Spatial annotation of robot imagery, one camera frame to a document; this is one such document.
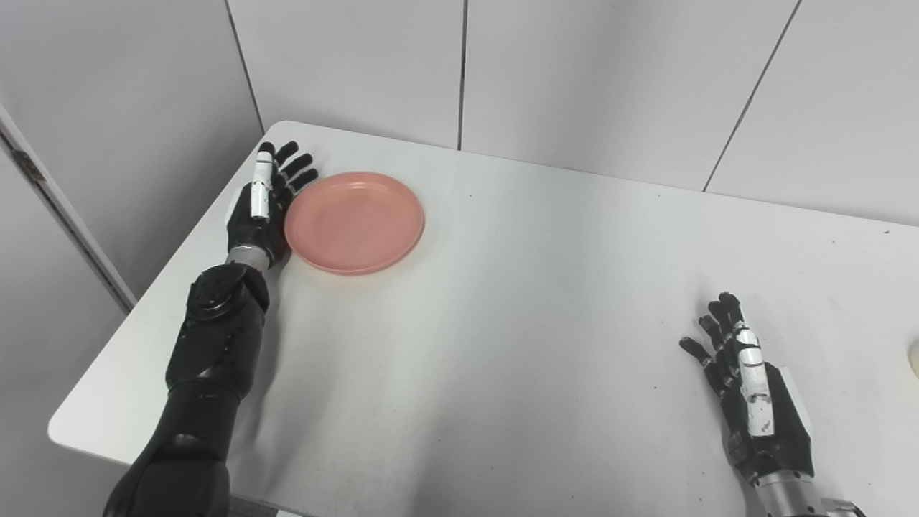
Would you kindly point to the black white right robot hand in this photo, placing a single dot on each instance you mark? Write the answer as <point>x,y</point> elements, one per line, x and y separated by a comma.
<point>782,445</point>

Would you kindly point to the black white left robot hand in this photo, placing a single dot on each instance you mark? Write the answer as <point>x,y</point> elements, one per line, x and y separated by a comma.
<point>248,230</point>

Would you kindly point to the pink round plate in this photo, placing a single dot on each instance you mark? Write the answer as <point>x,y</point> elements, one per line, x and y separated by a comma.
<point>354,222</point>

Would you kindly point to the cream steamed bun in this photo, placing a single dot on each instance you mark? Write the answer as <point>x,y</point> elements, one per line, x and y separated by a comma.
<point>915,357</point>

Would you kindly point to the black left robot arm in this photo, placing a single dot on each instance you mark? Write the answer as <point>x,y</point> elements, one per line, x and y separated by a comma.
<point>208,359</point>

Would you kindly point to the grey wall hinge bracket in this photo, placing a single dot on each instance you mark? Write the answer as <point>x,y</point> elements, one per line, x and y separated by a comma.
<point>29,165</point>

